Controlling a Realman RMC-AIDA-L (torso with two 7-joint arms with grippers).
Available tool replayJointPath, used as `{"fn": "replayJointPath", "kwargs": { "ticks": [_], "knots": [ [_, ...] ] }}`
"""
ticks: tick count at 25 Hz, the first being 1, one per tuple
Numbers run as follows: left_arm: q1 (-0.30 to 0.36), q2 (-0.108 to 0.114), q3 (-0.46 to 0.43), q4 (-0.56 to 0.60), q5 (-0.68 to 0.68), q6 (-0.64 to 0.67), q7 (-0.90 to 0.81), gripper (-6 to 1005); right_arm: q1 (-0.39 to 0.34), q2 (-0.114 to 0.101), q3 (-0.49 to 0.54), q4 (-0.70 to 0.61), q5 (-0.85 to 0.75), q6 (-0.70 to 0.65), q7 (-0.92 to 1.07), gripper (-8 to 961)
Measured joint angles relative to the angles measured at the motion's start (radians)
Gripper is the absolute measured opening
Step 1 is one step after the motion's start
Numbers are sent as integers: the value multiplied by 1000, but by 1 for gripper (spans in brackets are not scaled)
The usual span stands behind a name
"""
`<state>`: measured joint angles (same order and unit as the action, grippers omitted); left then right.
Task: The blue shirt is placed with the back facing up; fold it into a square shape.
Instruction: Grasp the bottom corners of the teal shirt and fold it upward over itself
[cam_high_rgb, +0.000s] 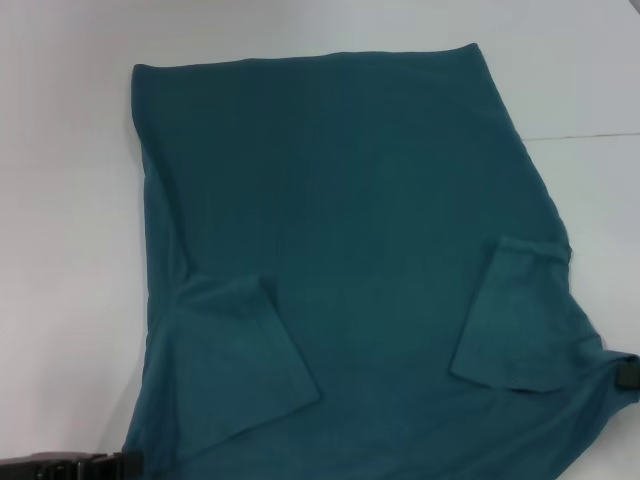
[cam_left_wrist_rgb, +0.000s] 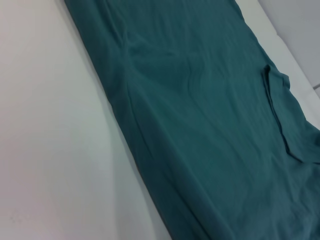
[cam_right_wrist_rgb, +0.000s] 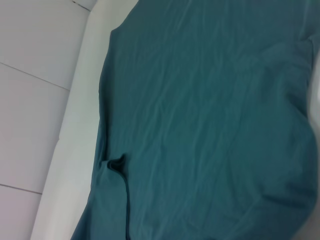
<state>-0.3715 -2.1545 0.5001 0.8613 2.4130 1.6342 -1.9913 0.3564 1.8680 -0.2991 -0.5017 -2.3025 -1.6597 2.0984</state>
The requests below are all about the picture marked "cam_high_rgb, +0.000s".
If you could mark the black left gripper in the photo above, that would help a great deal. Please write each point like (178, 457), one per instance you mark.
(50, 466)

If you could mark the teal blue shirt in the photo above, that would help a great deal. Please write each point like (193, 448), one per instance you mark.
(350, 200)

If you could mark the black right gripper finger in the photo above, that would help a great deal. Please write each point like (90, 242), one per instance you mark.
(629, 377)

